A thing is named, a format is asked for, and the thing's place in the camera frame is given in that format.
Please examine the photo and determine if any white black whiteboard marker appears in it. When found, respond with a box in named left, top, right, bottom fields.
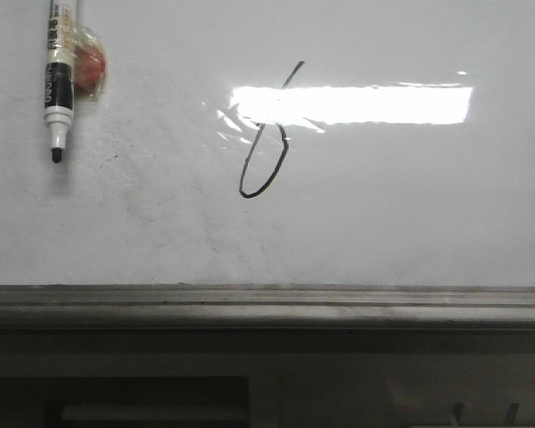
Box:
left=44, top=0, right=78, bottom=163

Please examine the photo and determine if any white whiteboard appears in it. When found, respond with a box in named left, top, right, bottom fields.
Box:
left=0, top=1, right=535, bottom=286

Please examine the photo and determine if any grey cabinet below whiteboard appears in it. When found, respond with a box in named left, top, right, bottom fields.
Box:
left=0, top=331, right=535, bottom=427

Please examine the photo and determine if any red magnet taped to marker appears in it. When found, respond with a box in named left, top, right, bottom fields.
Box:
left=73, top=26, right=107, bottom=102

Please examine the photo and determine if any grey aluminium whiteboard frame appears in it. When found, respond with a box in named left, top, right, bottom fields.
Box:
left=0, top=284, right=535, bottom=330

